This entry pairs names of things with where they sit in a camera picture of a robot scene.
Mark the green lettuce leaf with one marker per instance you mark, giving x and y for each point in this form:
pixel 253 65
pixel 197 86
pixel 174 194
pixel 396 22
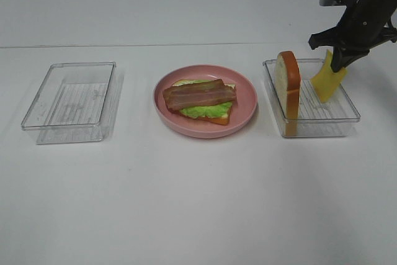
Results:
pixel 219 111

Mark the pink round plate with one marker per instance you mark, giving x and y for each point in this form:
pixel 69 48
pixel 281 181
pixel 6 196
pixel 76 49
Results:
pixel 241 112

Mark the white bread slice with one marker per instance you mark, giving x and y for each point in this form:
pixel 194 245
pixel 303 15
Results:
pixel 215 121

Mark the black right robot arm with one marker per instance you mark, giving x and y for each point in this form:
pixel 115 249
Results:
pixel 365 24

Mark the pink bacon strip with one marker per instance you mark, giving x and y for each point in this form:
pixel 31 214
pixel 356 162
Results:
pixel 211 97

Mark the yellow cheese slice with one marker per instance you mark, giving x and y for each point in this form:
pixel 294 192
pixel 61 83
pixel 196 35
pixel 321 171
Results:
pixel 326 81

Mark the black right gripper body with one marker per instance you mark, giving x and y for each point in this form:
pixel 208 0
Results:
pixel 363 26

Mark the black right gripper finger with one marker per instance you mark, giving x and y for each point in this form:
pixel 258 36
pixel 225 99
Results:
pixel 349 56
pixel 337 59

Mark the brown bacon strip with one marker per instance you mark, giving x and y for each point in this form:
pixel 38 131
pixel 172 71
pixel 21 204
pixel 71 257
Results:
pixel 192 85

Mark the clear plastic right tray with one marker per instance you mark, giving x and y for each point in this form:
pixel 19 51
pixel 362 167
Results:
pixel 334 118

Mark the clear plastic tray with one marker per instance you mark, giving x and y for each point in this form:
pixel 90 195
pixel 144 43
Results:
pixel 334 118
pixel 73 104

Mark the clear plastic left tray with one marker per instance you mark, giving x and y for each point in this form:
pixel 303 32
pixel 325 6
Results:
pixel 73 104

